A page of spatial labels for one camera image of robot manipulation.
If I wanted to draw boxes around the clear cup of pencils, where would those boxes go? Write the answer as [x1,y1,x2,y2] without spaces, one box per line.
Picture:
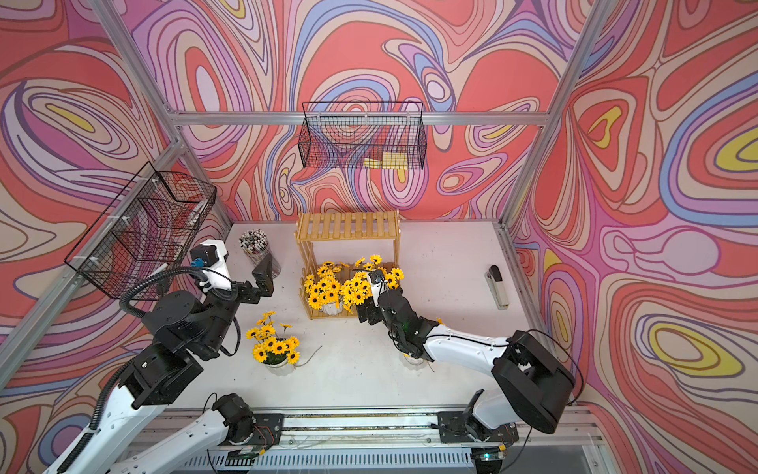
[239,229,270,267]

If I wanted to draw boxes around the grey black stapler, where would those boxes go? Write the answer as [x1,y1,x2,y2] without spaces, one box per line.
[485,265,509,310]

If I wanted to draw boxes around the sunflower pot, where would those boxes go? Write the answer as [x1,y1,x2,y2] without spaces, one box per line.
[341,255,405,311]
[397,317,440,365]
[245,311,322,376]
[301,262,345,317]

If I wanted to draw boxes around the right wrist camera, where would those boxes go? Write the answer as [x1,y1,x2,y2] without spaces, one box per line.
[368,270,389,306]

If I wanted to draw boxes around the wooden two-tier shelf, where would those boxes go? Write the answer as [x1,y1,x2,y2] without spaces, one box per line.
[294,211,401,320]

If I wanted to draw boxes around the black wire basket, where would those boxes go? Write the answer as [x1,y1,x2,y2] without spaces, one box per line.
[64,163,217,299]
[298,100,428,171]

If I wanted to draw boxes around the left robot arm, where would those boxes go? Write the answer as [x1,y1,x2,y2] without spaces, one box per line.
[48,256,274,473]

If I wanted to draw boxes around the left black wire basket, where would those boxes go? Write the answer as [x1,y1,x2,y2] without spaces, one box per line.
[64,163,217,299]

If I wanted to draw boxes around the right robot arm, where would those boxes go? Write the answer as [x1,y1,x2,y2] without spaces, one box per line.
[357,290,576,442]

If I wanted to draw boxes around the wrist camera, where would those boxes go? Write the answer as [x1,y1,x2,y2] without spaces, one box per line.
[368,270,389,306]
[189,239,232,293]

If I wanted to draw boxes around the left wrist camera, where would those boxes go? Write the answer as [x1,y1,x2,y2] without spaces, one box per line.
[189,239,232,293]

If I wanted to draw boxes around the white marker in basket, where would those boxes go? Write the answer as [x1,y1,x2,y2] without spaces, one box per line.
[132,264,169,293]

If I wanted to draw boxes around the back black wire basket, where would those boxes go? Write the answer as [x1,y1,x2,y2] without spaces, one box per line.
[298,100,428,171]

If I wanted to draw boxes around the yellow sticky notes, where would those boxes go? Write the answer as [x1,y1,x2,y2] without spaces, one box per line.
[362,152,410,171]

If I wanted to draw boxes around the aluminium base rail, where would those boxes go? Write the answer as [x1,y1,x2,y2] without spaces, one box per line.
[99,405,617,474]

